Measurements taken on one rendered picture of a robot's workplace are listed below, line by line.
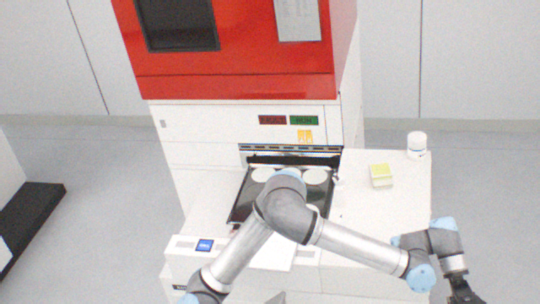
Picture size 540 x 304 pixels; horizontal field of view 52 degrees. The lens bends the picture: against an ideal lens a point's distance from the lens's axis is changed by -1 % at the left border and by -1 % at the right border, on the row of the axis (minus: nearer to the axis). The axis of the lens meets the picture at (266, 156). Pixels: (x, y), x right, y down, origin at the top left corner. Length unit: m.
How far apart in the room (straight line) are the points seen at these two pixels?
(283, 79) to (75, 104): 2.90
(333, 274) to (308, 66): 0.74
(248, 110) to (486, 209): 1.71
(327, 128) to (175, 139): 0.68
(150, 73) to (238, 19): 0.46
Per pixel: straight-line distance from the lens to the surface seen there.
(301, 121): 2.26
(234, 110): 2.31
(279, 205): 1.45
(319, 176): 2.29
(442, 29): 3.67
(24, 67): 4.84
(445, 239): 1.65
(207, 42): 2.13
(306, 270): 1.90
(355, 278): 1.89
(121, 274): 3.41
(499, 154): 3.89
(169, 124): 2.47
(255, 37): 2.06
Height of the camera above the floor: 2.36
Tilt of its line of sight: 37 degrees down
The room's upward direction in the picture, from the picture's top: 10 degrees counter-clockwise
